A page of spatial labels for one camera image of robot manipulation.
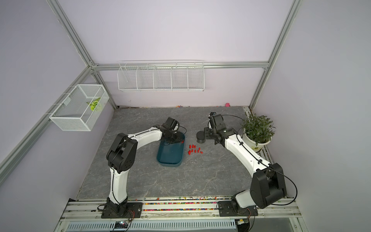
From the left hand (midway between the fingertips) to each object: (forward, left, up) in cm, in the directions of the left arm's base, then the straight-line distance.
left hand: (181, 140), depth 97 cm
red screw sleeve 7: (-3, -8, -4) cm, 9 cm away
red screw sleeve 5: (-5, -12, -4) cm, 13 cm away
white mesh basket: (+10, +57, +23) cm, 63 cm away
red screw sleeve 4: (-7, -9, -4) cm, 12 cm away
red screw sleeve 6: (-8, -13, -4) cm, 16 cm away
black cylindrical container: (+1, -13, +1) cm, 13 cm away
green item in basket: (+12, +48, +27) cm, 56 cm away
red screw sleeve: (-3, -6, -3) cm, 7 cm away
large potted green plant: (-8, -45, +17) cm, 48 cm away
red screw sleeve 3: (-6, -7, -4) cm, 10 cm away
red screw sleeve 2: (-8, -5, -3) cm, 10 cm away
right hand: (-2, -17, +13) cm, 21 cm away
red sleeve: (-2, -1, +2) cm, 3 cm away
